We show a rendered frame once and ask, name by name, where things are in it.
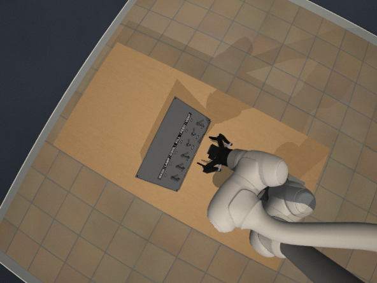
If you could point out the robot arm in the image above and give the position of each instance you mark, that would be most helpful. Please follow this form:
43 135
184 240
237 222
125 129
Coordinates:
237 203

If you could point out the grey switch panel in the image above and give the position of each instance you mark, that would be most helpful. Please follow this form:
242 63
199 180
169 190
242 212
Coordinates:
174 146

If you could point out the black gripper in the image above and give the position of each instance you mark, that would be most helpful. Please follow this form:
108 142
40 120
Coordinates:
222 160

